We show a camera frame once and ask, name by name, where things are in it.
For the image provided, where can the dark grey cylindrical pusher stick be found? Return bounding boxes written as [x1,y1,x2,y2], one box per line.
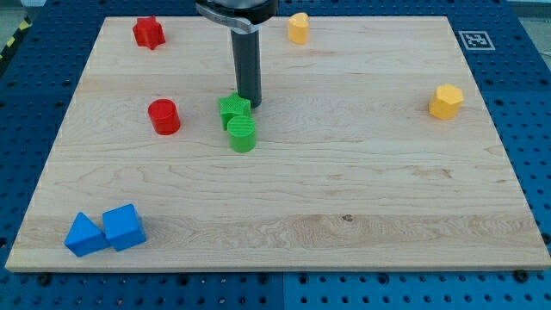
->
[231,30,262,109]

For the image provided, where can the green star block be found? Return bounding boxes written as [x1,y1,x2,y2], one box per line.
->
[218,92,251,131]

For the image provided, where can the red star block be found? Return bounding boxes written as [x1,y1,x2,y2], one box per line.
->
[133,15,165,50]

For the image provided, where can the yellow heart block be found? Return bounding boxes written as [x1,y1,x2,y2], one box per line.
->
[288,12,309,45]

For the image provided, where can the green cylinder block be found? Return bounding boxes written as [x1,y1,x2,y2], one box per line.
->
[227,115,256,153]

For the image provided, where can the red cylinder block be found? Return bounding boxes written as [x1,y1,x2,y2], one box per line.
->
[147,98,181,135]

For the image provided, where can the wooden board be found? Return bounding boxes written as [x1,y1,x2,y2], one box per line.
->
[6,16,550,273]

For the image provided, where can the yellow hexagon block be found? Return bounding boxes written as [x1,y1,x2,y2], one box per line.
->
[428,84,464,120]

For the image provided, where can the blue cube block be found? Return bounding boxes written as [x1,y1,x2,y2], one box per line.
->
[102,204,146,251]

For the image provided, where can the white fiducial marker tag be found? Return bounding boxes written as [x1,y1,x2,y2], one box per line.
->
[459,30,495,51]

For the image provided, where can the blue triangle block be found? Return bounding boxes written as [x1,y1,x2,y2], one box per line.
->
[64,213,110,257]

